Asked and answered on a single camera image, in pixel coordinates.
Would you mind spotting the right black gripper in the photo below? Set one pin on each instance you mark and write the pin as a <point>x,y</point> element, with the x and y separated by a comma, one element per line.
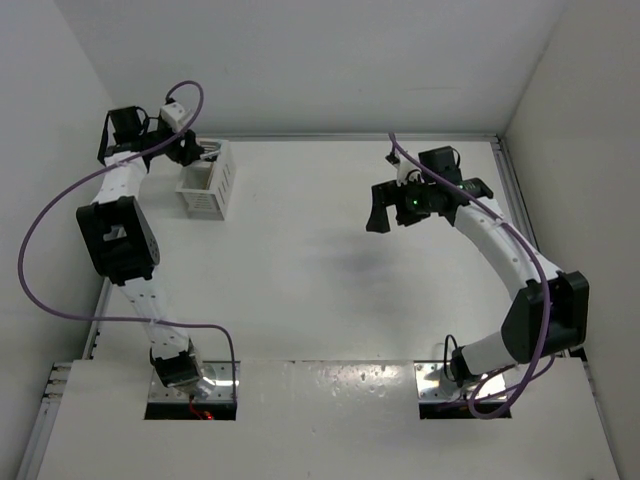
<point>387,194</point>

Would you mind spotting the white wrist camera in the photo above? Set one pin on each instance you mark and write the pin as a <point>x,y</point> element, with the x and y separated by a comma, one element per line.
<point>175,115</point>
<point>406,172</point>

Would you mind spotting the metal base plate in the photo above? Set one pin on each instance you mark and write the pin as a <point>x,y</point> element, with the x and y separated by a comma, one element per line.
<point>215,387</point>
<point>433,388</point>

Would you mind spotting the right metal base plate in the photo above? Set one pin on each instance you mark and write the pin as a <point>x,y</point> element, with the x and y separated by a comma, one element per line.
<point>433,388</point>

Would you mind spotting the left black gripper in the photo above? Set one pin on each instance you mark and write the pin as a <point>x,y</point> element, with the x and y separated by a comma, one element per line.
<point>188,152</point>

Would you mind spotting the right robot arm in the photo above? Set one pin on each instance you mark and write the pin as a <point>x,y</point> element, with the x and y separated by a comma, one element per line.
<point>549,307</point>

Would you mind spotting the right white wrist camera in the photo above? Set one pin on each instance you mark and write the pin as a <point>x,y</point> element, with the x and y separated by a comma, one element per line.
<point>406,172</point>

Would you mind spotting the white slotted organizer box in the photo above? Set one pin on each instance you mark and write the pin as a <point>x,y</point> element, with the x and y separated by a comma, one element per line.
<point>205,187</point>

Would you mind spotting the wooden tan stick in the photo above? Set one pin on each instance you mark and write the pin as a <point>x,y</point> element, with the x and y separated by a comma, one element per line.
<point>212,173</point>

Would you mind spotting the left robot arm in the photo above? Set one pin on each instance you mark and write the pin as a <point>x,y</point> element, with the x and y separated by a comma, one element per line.
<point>119,239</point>

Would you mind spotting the black clear mascara tube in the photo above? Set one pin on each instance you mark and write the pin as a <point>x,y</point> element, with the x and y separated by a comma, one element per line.
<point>210,155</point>

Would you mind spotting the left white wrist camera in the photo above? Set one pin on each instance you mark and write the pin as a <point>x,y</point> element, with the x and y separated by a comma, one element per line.
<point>175,115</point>

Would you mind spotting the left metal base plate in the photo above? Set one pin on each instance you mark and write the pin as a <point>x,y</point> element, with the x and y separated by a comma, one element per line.
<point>215,387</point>

